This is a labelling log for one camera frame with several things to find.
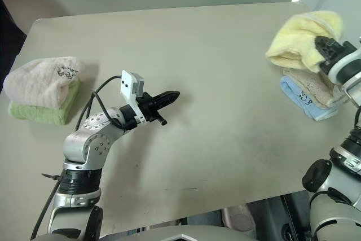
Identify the person in dark clothes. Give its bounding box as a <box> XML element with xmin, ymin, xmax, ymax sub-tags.
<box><xmin>0</xmin><ymin>0</ymin><xmax>28</xmax><ymax>59</ymax></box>

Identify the grey robot torso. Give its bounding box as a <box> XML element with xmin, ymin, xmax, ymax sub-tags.
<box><xmin>30</xmin><ymin>225</ymin><xmax>256</xmax><ymax>241</ymax></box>

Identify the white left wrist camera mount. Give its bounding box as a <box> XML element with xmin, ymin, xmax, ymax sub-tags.
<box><xmin>120</xmin><ymin>69</ymin><xmax>148</xmax><ymax>125</ymax></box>

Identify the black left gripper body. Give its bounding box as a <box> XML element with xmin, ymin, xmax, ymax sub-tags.
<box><xmin>137</xmin><ymin>92</ymin><xmax>169</xmax><ymax>126</ymax></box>

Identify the folded blue towel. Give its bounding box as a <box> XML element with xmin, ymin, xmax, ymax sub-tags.
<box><xmin>279</xmin><ymin>76</ymin><xmax>339</xmax><ymax>122</ymax></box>

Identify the yellow towel with brown print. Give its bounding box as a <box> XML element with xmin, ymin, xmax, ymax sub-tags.
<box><xmin>265</xmin><ymin>10</ymin><xmax>345</xmax><ymax>74</ymax></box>

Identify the pinkish round stool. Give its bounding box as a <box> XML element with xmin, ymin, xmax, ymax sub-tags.
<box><xmin>222</xmin><ymin>204</ymin><xmax>256</xmax><ymax>232</ymax></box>

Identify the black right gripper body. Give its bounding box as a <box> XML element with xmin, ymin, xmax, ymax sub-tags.
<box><xmin>315</xmin><ymin>35</ymin><xmax>357</xmax><ymax>67</ymax></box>

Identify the folded pink towel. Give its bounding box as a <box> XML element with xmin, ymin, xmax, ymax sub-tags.
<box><xmin>3</xmin><ymin>55</ymin><xmax>86</xmax><ymax>109</ymax></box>

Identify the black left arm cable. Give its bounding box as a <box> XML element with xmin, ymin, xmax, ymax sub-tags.
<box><xmin>30</xmin><ymin>75</ymin><xmax>133</xmax><ymax>240</ymax></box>

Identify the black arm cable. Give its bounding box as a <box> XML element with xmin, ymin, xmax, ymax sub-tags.
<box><xmin>30</xmin><ymin>75</ymin><xmax>133</xmax><ymax>240</ymax></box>
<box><xmin>353</xmin><ymin>104</ymin><xmax>361</xmax><ymax>129</ymax></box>

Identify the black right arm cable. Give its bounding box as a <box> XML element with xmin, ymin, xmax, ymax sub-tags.
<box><xmin>353</xmin><ymin>104</ymin><xmax>361</xmax><ymax>129</ymax></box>

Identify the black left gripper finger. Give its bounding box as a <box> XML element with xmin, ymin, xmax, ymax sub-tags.
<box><xmin>153</xmin><ymin>97</ymin><xmax>179</xmax><ymax>110</ymax></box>
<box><xmin>152</xmin><ymin>90</ymin><xmax>181</xmax><ymax>103</ymax></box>

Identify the folded green towel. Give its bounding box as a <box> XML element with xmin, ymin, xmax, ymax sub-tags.
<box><xmin>7</xmin><ymin>80</ymin><xmax>81</xmax><ymax>126</ymax></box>

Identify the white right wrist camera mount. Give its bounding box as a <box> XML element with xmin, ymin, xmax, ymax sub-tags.
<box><xmin>327</xmin><ymin>50</ymin><xmax>361</xmax><ymax>84</ymax></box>

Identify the folded beige towel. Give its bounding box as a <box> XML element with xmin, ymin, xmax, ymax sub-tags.
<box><xmin>281</xmin><ymin>67</ymin><xmax>349</xmax><ymax>109</ymax></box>

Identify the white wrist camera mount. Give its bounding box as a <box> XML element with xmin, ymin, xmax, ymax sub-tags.
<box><xmin>120</xmin><ymin>69</ymin><xmax>148</xmax><ymax>125</ymax></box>
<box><xmin>327</xmin><ymin>50</ymin><xmax>361</xmax><ymax>84</ymax></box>

